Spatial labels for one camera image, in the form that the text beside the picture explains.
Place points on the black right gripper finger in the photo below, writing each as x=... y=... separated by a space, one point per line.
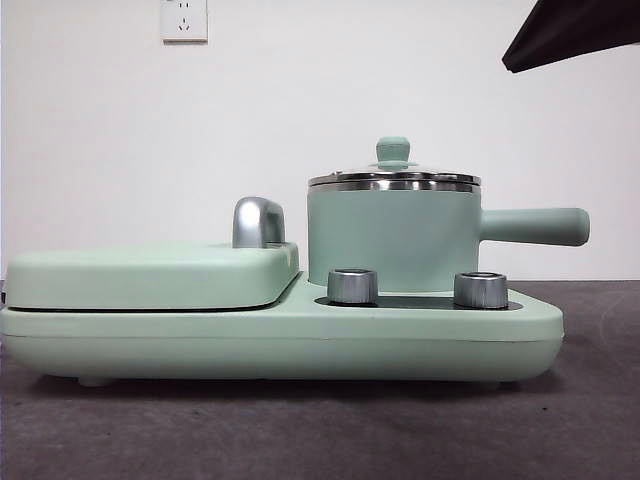
x=580 y=30

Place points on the glass lid with green knob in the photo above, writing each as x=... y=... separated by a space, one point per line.
x=393 y=150

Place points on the chrome control knob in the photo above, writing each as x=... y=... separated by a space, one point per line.
x=481 y=290
x=352 y=286

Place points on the mint green breakfast machine base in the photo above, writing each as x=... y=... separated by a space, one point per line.
x=350 y=345

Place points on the mint green griddle lid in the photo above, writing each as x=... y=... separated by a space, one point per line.
x=150 y=277

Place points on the white wall socket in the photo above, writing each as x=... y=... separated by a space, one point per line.
x=184 y=22

